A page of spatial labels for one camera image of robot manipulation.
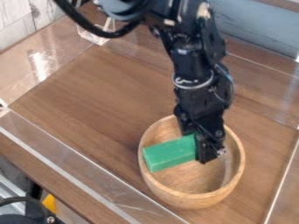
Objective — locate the yellow object under table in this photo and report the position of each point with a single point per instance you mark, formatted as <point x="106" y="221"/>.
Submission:
<point x="50" y="203"/>

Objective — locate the brown wooden bowl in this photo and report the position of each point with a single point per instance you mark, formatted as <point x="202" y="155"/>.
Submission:
<point x="191" y="185"/>

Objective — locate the clear acrylic front wall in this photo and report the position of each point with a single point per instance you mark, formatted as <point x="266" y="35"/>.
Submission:
<point x="91" y="191"/>

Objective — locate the green rectangular block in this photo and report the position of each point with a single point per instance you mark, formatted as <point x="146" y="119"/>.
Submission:
<point x="170" y="153"/>

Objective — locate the black metal mount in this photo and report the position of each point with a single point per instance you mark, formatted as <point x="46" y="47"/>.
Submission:
<point x="35" y="214"/>

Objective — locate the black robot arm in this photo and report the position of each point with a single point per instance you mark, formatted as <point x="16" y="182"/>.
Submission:
<point x="184" y="25"/>

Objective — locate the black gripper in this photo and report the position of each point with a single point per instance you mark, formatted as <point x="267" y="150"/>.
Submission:
<point x="203" y="91"/>

